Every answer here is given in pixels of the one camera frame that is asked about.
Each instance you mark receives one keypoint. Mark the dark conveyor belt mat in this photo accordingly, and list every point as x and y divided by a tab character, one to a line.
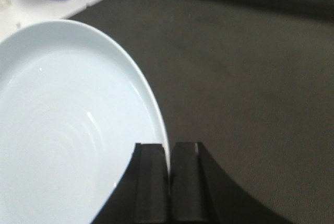
255	85

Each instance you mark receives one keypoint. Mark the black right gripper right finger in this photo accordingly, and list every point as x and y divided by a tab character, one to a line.
202	192

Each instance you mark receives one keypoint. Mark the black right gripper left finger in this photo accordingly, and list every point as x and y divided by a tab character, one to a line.
141	195

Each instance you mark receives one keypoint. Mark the light blue round plate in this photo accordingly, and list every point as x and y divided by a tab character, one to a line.
73	106

